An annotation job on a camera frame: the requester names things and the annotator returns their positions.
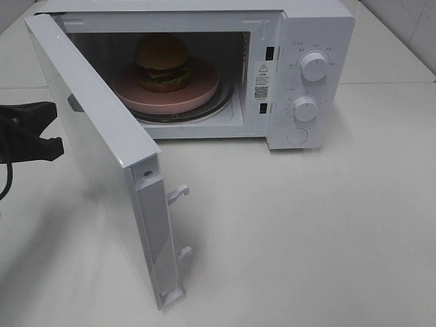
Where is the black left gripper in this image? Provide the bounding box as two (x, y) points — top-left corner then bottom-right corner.
(1, 102), (64, 164)

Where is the white microwave door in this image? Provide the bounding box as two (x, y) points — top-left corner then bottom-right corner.
(25, 14), (192, 309)

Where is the burger with lettuce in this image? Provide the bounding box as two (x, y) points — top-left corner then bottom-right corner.
(134, 33), (191, 93)

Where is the pink ceramic plate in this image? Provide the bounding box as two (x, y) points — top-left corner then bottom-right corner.
(112, 57), (219, 115)

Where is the round white door button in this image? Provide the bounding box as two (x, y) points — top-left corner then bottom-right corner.
(287, 128), (308, 145)

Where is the glass microwave turntable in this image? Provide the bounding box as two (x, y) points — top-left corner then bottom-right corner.
(130, 81), (234, 124)

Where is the white warning label sticker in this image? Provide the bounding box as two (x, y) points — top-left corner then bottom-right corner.
(252, 61), (273, 101)

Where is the white microwave oven body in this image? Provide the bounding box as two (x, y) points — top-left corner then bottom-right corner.
(36, 1), (355, 149)

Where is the lower white timer knob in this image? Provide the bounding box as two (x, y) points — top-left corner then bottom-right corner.
(294, 97), (318, 122)

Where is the upper white power knob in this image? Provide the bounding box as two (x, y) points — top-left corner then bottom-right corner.
(300, 51), (329, 82)

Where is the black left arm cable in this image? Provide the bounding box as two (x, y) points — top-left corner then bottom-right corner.
(0, 162), (15, 202)

